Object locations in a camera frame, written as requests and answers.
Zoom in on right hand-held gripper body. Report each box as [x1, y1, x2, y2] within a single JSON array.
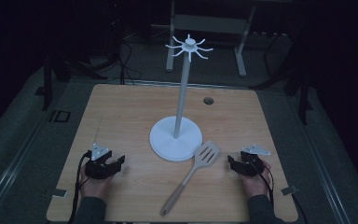
[[231, 143, 272, 178]]

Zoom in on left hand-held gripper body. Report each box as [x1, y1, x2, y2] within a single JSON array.
[[84, 143, 122, 180]]

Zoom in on slotted spatula with wooden handle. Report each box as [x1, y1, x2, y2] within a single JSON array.
[[159, 139, 221, 217]]

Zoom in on white utensil stand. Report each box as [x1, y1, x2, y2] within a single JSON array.
[[149, 34, 214, 162]]

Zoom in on person's right hand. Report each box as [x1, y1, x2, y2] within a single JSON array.
[[238, 160, 272, 198]]

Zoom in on person's left hand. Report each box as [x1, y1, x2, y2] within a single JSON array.
[[79, 169, 116, 200]]

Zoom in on grey tape strip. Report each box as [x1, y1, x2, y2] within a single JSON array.
[[281, 185, 299, 196], [51, 188, 69, 199]]

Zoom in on black stand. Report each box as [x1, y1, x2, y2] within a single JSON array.
[[250, 31, 314, 126], [34, 52, 108, 112]]

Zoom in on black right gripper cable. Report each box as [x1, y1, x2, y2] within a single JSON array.
[[251, 161, 276, 209]]

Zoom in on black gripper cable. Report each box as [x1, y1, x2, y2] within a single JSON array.
[[251, 161, 276, 209], [66, 151, 93, 224]]

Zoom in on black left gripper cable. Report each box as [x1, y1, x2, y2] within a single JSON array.
[[66, 151, 93, 224]]

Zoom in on black floor cables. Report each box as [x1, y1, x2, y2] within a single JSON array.
[[111, 18, 144, 86]]

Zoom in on grey metal table frame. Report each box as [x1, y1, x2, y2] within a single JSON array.
[[165, 0, 257, 78]]

